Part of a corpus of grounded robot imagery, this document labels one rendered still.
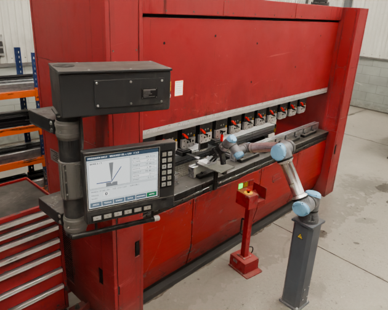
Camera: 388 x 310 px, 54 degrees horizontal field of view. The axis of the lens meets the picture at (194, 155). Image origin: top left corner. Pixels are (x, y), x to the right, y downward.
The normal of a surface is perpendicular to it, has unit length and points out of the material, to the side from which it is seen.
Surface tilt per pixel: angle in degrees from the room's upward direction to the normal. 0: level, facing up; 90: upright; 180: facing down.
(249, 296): 0
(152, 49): 90
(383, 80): 90
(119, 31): 90
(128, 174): 90
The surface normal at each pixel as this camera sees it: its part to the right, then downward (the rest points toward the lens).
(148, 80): 0.47, 0.34
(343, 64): -0.69, 0.23
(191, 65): 0.72, 0.28
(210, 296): 0.04, -0.93
